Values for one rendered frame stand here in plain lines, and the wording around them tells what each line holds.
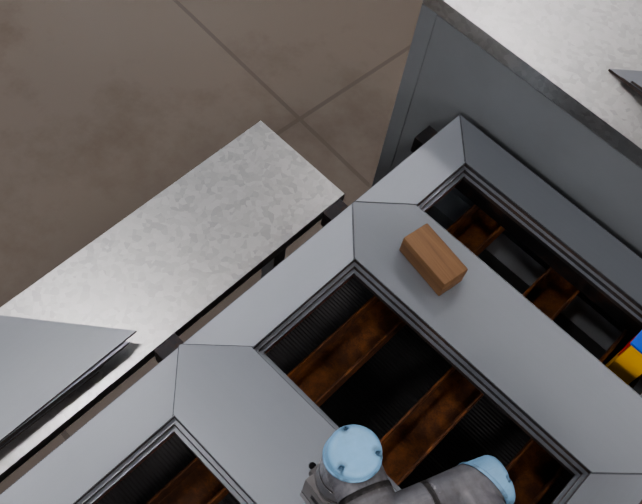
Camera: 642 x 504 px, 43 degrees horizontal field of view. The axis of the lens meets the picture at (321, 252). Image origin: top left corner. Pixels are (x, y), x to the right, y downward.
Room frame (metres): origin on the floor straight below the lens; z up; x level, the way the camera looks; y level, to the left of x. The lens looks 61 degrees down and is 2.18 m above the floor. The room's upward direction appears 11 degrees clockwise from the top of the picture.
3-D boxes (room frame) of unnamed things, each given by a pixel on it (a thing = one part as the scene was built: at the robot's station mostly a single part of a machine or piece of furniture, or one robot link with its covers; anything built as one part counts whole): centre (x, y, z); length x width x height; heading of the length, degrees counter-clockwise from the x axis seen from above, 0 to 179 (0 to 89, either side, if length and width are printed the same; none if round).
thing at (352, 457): (0.30, -0.10, 1.10); 0.09 x 0.08 x 0.11; 33
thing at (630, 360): (0.68, -0.62, 0.78); 0.05 x 0.05 x 0.19; 55
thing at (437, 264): (0.77, -0.21, 0.87); 0.12 x 0.06 x 0.05; 46
